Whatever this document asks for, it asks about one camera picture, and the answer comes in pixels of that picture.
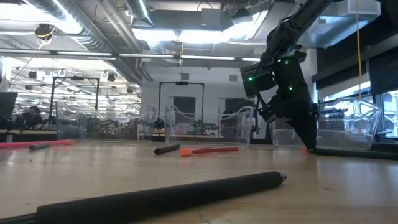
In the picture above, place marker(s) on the thick black pen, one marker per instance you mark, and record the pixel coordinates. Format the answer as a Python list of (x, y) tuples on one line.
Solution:
[(186, 193)]

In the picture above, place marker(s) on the black gantry frame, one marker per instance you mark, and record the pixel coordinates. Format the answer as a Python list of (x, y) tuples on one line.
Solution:
[(182, 83), (76, 78)]

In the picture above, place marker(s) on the black monitor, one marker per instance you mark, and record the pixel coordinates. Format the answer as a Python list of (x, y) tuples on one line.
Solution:
[(7, 104)]

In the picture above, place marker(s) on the black background robot arm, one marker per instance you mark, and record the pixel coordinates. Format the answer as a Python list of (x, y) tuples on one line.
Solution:
[(257, 124)]

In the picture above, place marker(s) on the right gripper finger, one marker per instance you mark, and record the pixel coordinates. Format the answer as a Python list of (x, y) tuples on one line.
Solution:
[(308, 133)]

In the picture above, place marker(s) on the person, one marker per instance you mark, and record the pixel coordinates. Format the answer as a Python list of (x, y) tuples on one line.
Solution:
[(32, 116)]

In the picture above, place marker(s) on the clear plastic bin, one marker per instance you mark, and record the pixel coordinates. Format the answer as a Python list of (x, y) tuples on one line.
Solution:
[(169, 124), (357, 124), (146, 124)]

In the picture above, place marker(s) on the short dark grey crayon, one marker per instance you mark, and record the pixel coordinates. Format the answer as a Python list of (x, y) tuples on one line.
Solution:
[(38, 147)]

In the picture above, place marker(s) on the short black crayon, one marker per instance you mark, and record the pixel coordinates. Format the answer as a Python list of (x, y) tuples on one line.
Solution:
[(166, 149)]

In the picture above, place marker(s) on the long ceiling light bar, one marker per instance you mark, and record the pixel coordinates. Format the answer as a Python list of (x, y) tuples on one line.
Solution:
[(146, 55)]

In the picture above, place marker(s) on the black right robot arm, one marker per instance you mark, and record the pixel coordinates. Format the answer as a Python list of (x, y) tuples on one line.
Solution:
[(298, 21)]

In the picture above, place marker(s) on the long black pen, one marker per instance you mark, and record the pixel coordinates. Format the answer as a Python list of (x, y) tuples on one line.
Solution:
[(357, 153)]

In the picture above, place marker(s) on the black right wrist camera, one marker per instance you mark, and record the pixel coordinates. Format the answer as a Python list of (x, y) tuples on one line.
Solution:
[(258, 81)]

